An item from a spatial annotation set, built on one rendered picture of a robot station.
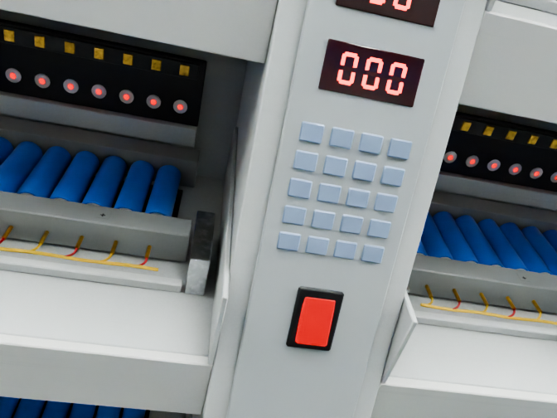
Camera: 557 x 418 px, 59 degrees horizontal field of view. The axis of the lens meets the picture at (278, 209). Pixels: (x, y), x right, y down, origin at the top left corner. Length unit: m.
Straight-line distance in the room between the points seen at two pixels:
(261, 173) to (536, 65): 0.15
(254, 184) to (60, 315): 0.13
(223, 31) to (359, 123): 0.08
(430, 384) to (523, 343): 0.09
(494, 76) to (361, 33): 0.08
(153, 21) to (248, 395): 0.19
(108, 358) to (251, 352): 0.07
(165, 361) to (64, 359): 0.05
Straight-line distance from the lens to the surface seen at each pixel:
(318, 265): 0.25
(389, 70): 0.24
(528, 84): 0.29
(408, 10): 0.24
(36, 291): 0.31
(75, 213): 0.33
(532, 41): 0.28
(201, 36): 0.25
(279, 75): 0.23
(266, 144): 0.24
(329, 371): 0.28
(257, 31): 0.24
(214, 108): 0.43
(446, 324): 0.35
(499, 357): 0.36
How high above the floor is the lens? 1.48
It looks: 14 degrees down
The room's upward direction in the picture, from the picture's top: 11 degrees clockwise
